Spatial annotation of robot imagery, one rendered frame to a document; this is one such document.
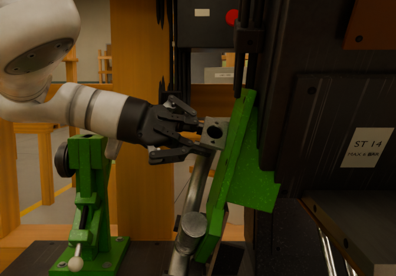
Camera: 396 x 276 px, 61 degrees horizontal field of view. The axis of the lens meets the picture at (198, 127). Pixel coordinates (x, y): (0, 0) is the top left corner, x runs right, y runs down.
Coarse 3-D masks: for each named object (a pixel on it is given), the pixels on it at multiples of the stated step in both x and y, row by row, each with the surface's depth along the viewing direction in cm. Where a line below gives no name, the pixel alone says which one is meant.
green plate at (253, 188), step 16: (240, 112) 46; (256, 112) 46; (240, 128) 45; (256, 128) 46; (240, 144) 45; (256, 144) 46; (224, 160) 50; (240, 160) 47; (256, 160) 47; (224, 176) 46; (240, 176) 47; (256, 176) 47; (272, 176) 47; (224, 192) 46; (240, 192) 47; (256, 192) 47; (272, 192) 47; (208, 208) 53; (256, 208) 48; (272, 208) 48
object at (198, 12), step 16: (192, 0) 69; (208, 0) 68; (224, 0) 68; (192, 16) 69; (208, 16) 69; (224, 16) 69; (192, 32) 69; (208, 32) 69; (224, 32) 69; (192, 48) 71; (208, 48) 71; (224, 48) 71
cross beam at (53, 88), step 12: (60, 84) 90; (84, 84) 90; (96, 84) 90; (108, 84) 90; (192, 84) 90; (204, 84) 90; (216, 84) 90; (228, 84) 90; (48, 96) 91; (192, 96) 91; (204, 96) 91; (216, 96) 90; (228, 96) 90; (192, 108) 91; (204, 108) 91; (216, 108) 91; (228, 108) 91
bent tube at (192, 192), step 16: (208, 128) 55; (224, 128) 55; (208, 144) 52; (224, 144) 53; (208, 160) 58; (192, 176) 62; (192, 192) 61; (192, 208) 60; (176, 256) 54; (176, 272) 52
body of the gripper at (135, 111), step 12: (132, 108) 53; (144, 108) 53; (156, 108) 57; (120, 120) 52; (132, 120) 52; (144, 120) 55; (156, 120) 55; (120, 132) 53; (132, 132) 53; (144, 132) 54; (144, 144) 54; (156, 144) 55
